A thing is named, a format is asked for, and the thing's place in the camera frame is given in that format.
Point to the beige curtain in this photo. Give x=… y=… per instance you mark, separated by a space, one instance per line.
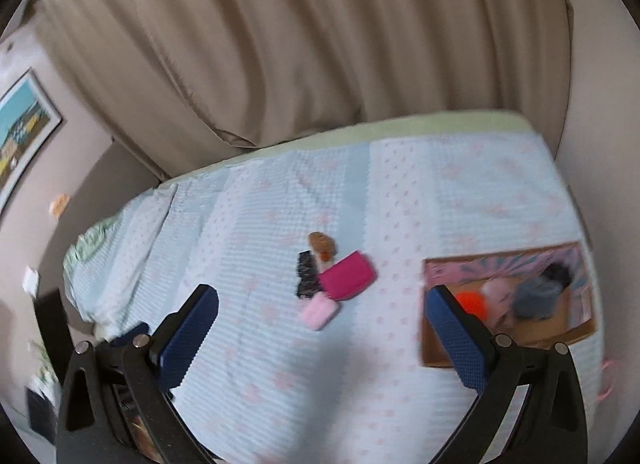
x=187 y=83

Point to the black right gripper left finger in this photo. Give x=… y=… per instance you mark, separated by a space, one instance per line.
x=140 y=369

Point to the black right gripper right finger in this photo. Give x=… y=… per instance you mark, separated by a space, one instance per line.
x=551 y=426

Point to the cardboard box with pink pattern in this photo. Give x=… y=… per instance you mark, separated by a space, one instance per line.
x=574 y=317

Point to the green bed sheet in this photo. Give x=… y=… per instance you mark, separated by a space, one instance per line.
x=350 y=136

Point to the pale pink cloth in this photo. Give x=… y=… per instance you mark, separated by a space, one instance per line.
x=499 y=296

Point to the black fuzzy item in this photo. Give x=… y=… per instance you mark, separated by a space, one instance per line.
x=308 y=277

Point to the orange fluffy pom-pom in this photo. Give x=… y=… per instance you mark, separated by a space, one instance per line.
x=474 y=303

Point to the black plush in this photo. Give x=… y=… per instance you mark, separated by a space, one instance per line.
x=559 y=274

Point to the grey plush cloth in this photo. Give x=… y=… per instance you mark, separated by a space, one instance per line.
x=536 y=297

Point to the orange wall sticker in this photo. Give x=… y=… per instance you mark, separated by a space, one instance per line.
x=58 y=205

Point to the brown plush toy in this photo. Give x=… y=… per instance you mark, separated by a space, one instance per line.
x=322 y=245

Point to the blue checked bed blanket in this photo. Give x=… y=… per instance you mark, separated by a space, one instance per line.
x=264 y=388

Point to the light pink soft item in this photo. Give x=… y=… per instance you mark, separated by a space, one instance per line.
x=319 y=311

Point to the magenta pouch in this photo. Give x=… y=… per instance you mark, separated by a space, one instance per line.
x=348 y=278

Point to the white wall switch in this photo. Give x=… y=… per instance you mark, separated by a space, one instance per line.
x=30 y=283

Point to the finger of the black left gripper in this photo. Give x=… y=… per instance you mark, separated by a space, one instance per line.
x=127 y=334

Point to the framed picture on wall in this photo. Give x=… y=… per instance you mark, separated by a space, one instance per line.
x=28 y=120

